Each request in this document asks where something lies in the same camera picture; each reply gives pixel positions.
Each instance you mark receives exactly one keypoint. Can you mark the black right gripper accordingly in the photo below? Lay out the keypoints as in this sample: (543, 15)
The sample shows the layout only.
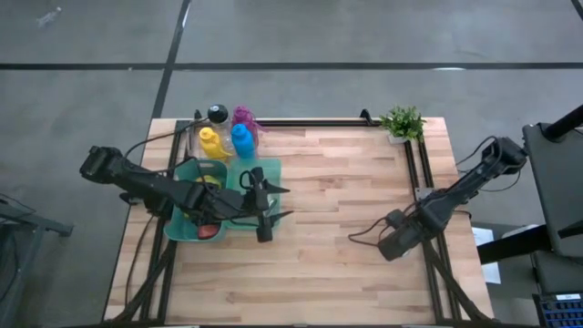
(405, 237)

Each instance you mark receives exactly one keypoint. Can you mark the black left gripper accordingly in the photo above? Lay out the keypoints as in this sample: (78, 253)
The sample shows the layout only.
(225, 207)

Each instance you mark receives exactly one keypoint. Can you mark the green pear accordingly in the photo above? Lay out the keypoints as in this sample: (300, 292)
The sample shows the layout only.
(208, 180)

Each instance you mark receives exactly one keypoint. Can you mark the blue plastic water bottle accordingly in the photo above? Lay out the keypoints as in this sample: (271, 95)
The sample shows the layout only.
(242, 140)

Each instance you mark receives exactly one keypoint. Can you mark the yellow plastic water bottle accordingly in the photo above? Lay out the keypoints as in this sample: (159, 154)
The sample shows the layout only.
(210, 142)

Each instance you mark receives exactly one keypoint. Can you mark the pink plastic water bottle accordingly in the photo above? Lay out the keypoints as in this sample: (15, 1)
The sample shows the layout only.
(243, 117)

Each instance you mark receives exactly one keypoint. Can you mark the clear bottle with black cap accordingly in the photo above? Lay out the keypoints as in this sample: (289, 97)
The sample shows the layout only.
(218, 114)

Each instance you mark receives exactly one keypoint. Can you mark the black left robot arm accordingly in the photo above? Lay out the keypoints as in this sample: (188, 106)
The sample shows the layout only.
(146, 184)

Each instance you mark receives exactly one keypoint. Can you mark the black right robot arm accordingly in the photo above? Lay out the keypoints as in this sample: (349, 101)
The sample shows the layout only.
(473, 177)

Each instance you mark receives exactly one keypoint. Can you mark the translucent teal plastic tray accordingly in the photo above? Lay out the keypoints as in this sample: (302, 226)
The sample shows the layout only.
(273, 171)

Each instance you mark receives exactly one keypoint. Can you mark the white paper sheet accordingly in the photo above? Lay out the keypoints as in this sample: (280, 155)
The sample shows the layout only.
(485, 255)

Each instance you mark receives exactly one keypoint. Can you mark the teal plastic bin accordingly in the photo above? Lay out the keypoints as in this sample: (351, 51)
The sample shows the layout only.
(175, 230)

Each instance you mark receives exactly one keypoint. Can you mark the small green potted plant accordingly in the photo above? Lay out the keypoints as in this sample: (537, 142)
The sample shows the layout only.
(403, 123)

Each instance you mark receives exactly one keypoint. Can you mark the black equipment cart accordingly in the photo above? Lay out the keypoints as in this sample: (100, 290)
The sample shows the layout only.
(555, 182)

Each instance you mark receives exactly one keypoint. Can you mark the purple lit keyboard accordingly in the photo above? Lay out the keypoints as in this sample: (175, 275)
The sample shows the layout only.
(560, 312)

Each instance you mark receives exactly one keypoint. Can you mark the dark metal stand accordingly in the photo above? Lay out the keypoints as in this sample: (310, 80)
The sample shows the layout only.
(27, 228)

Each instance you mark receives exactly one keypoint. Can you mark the black aluminium table frame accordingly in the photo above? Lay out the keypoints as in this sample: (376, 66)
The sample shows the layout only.
(319, 122)

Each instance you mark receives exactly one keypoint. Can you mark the black frame clamp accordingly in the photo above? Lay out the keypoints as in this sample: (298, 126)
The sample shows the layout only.
(197, 115)
(366, 116)

